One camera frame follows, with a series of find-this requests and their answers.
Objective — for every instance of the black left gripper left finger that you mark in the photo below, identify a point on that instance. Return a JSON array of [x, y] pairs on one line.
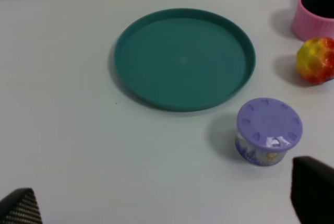
[[20, 206]]

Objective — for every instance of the teal round plate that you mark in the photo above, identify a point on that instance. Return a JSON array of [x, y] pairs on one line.
[[184, 59]]

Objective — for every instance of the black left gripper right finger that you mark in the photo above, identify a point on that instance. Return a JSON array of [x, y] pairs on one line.
[[312, 190]]

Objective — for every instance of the multicolour bumpy ball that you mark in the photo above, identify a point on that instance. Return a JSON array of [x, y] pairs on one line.
[[314, 60]]

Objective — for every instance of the purple lidded small jar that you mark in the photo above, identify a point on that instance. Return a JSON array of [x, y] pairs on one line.
[[267, 129]]

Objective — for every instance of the pink ribbed cup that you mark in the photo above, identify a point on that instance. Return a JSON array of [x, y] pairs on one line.
[[313, 19]]

